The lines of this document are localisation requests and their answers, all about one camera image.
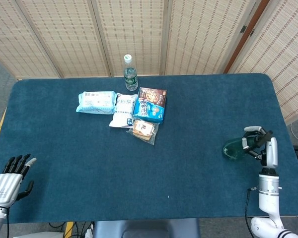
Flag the brown wooden post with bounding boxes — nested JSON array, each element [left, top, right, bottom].
[[223, 0, 270, 74]]

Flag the blue table cloth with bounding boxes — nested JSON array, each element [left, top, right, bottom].
[[0, 73, 298, 225]]

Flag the woven bamboo folding screen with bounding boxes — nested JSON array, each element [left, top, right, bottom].
[[0, 0, 298, 124]]

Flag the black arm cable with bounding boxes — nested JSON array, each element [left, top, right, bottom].
[[244, 187, 260, 238], [5, 208, 11, 238]]

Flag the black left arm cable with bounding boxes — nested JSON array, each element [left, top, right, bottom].
[[5, 208, 11, 238]]

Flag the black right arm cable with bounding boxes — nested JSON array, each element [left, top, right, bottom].
[[244, 187, 260, 238]]

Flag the green spray bottle black trigger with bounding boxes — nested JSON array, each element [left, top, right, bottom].
[[222, 135, 264, 161]]

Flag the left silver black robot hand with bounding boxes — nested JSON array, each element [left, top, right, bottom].
[[0, 153, 37, 208]]

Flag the clear water bottle green label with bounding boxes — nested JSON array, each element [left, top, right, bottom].
[[123, 54, 139, 92]]

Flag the white box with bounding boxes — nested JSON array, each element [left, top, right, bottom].
[[21, 231, 65, 238]]

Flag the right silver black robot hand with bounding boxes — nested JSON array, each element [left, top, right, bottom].
[[241, 125, 279, 169]]

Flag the white snack bag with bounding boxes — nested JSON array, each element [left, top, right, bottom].
[[108, 92, 139, 129]]

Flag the blue cookie box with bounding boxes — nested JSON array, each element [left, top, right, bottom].
[[133, 87, 168, 124]]

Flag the light blue wet wipes pack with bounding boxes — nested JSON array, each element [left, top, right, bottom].
[[75, 91, 118, 115]]

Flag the bagged bread slices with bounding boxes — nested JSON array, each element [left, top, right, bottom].
[[126, 119, 159, 146]]

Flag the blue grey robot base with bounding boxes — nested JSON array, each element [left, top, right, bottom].
[[93, 218, 201, 238]]

